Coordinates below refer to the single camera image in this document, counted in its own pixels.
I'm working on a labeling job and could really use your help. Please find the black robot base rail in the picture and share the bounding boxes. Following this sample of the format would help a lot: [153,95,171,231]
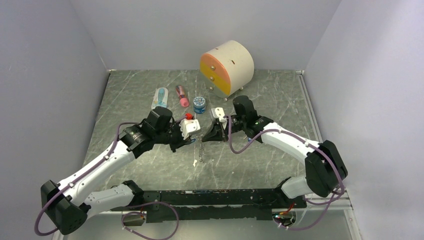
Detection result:
[112,187,307,223]

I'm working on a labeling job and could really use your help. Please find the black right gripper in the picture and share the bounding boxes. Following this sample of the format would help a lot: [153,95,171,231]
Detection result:
[202,116,246,142]

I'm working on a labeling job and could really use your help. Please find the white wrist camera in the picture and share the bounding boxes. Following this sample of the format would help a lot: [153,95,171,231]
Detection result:
[179,113,201,140]
[210,107,227,125]

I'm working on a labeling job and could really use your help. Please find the light blue oval case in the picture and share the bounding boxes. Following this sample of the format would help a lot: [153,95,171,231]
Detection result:
[151,87,169,110]

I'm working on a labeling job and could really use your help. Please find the beige round drawer cabinet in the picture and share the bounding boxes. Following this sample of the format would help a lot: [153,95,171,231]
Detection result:
[199,40,255,99]

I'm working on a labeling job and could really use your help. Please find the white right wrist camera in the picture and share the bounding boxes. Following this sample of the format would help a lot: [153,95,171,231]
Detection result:
[210,107,227,125]

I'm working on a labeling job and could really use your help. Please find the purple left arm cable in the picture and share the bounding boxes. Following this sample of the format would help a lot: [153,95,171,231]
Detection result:
[34,114,190,237]

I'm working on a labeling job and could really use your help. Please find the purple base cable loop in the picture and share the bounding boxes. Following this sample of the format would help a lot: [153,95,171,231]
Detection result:
[121,201,180,240]

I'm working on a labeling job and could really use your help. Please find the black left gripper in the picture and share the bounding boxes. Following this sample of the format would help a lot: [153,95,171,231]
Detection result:
[154,118,192,152]

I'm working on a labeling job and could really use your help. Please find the pink marker tube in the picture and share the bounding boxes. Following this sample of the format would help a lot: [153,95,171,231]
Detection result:
[175,85,190,108]

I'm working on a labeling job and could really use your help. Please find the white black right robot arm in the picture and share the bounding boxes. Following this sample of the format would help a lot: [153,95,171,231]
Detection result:
[202,95,348,208]

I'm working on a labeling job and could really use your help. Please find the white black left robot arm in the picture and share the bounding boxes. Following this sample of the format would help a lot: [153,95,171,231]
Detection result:
[34,106,201,236]

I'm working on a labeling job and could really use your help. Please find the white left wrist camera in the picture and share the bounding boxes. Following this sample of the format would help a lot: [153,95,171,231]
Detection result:
[179,113,201,140]

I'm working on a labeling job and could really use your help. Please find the blue round tin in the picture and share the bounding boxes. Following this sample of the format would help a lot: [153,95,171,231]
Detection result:
[193,96,206,114]

